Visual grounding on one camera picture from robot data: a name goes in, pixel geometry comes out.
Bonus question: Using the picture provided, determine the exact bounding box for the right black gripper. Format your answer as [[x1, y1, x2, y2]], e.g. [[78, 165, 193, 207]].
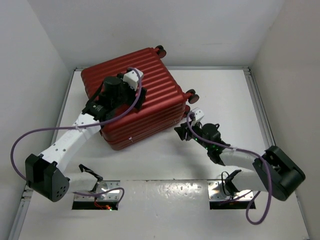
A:
[[175, 119, 211, 151]]

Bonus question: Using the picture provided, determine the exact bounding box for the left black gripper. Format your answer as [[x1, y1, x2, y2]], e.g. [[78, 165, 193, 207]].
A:
[[111, 72, 146, 109]]

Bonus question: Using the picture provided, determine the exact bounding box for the metal base plate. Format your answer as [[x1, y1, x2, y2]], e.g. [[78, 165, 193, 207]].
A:
[[207, 180, 254, 202], [84, 180, 121, 201]]

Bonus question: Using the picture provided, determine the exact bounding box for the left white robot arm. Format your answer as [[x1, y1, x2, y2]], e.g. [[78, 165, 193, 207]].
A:
[[25, 68, 147, 202]]

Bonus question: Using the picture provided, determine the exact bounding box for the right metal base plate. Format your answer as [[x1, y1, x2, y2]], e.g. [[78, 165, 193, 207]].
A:
[[207, 180, 254, 202]]

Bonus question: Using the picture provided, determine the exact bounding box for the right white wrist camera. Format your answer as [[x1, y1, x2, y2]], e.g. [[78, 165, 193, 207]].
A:
[[190, 107, 205, 126]]

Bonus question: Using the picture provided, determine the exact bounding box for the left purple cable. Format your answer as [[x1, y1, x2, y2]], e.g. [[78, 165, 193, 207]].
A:
[[10, 67, 144, 207]]

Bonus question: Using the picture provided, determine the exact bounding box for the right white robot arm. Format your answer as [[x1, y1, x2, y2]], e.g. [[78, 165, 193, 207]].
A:
[[174, 123, 306, 201]]

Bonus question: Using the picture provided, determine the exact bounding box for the red suitcase blue lining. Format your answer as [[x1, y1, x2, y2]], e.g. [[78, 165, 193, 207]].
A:
[[81, 45, 200, 151]]

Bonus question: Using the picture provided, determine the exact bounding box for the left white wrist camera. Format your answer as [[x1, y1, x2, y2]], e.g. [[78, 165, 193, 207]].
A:
[[123, 69, 139, 91]]

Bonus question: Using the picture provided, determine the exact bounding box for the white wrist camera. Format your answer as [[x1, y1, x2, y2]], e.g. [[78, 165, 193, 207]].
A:
[[123, 69, 139, 91], [190, 107, 205, 126]]

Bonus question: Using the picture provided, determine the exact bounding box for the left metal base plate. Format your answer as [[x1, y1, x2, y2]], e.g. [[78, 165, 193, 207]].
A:
[[84, 180, 121, 201]]

